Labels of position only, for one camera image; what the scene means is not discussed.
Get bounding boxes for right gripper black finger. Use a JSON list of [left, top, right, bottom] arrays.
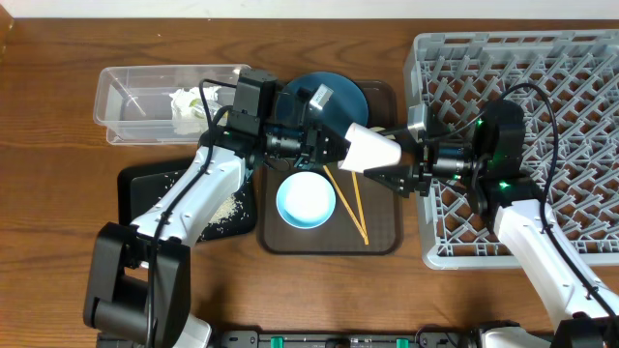
[[377, 125, 409, 137], [364, 165, 419, 198]]

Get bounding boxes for cream white cup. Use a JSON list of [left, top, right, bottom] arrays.
[[338, 123, 401, 173]]

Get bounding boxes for dark blue plate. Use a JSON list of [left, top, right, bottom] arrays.
[[275, 72, 369, 137]]

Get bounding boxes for wooden chopstick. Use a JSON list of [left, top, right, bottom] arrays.
[[351, 172, 369, 246], [322, 165, 369, 246]]

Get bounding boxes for light blue small bowl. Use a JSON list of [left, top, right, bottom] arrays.
[[275, 171, 337, 229]]

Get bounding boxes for pile of rice grains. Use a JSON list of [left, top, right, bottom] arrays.
[[144, 171, 255, 236]]

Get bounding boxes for green yellow snack wrapper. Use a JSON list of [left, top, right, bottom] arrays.
[[190, 99, 206, 118]]

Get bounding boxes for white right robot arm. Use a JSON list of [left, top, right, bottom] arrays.
[[364, 100, 618, 347]]

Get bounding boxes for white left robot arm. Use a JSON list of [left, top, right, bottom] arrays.
[[83, 69, 368, 347]]

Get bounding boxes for grey plastic dishwasher rack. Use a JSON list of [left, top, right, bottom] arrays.
[[403, 30, 618, 266]]

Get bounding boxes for black waste tray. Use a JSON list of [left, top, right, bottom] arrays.
[[117, 158, 258, 243]]

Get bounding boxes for clear plastic waste bin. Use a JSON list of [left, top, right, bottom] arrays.
[[93, 64, 247, 145]]

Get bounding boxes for brown serving tray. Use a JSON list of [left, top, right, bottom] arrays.
[[256, 79, 403, 256]]

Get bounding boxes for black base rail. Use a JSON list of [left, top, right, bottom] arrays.
[[206, 327, 481, 348]]

